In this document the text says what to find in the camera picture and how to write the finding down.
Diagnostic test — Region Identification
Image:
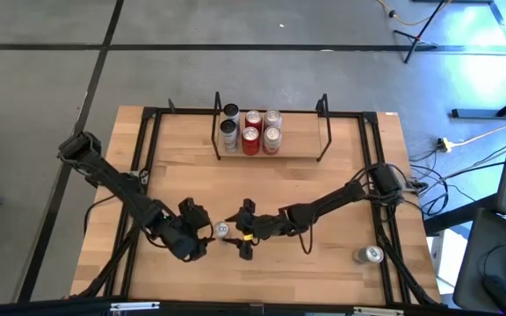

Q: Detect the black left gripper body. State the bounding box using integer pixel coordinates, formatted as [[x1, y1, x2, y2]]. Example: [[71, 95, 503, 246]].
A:
[[163, 197, 209, 263]]

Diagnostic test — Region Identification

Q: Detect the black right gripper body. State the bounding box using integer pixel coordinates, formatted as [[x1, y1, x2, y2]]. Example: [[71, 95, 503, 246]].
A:
[[237, 198, 290, 261]]

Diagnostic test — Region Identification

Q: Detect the blue and silver beverage can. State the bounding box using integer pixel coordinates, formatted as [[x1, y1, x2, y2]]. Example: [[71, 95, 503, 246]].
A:
[[213, 221, 231, 241]]

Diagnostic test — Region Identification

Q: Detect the red Coca-Cola can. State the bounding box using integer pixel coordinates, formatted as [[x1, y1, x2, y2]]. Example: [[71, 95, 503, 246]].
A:
[[241, 126, 262, 156], [244, 109, 264, 132]]

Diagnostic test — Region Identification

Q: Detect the silver and red beverage can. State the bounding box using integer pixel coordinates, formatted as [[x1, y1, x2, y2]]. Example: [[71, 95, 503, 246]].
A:
[[264, 109, 283, 131], [262, 126, 283, 155]]

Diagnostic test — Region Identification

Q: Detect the white Celsius Arctic Vibe can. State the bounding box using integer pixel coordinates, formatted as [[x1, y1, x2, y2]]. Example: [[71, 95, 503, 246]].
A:
[[219, 118, 239, 154]]

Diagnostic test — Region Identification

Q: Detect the white slim can pink print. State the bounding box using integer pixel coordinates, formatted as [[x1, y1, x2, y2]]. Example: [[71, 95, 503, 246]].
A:
[[222, 103, 241, 126]]

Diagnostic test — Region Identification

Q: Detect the black rig crossbar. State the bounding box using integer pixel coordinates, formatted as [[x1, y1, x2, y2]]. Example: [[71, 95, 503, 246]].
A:
[[0, 298, 506, 316]]

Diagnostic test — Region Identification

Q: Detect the black desk leg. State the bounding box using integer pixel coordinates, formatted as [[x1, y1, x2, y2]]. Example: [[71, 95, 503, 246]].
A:
[[423, 192, 498, 236]]

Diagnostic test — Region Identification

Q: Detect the dark grey desk mat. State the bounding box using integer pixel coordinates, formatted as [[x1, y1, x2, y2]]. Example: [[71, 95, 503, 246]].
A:
[[452, 208, 506, 316]]

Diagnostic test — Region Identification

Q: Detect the black stand foot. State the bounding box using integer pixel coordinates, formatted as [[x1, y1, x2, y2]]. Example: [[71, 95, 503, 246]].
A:
[[450, 86, 506, 119]]

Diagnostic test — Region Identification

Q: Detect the black tripod stand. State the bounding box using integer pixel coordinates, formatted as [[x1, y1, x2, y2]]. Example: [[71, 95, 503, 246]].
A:
[[392, 0, 452, 65]]

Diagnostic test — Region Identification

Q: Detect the black computer mouse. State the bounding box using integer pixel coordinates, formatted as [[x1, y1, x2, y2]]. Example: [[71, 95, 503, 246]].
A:
[[483, 275, 506, 316]]

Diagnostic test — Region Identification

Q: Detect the white metal bracket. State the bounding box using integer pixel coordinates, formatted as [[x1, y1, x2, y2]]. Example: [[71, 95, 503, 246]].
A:
[[110, 301, 161, 312], [352, 306, 406, 316]]

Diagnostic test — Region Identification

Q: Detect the black arm base cable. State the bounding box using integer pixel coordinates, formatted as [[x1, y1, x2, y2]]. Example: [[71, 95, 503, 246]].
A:
[[83, 192, 122, 236]]

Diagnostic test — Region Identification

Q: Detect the black aluminium table frame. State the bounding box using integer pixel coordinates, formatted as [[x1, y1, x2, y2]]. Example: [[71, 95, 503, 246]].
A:
[[70, 104, 445, 308]]

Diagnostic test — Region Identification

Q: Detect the white power cable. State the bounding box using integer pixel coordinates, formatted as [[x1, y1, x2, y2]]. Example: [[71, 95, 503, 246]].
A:
[[449, 122, 506, 148]]

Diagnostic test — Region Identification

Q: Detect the long black cable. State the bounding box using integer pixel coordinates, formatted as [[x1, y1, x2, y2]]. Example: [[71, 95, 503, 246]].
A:
[[440, 158, 506, 183]]

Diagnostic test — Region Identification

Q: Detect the yellow cable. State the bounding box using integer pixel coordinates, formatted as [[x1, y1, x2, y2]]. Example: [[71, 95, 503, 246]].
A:
[[375, 0, 454, 26]]

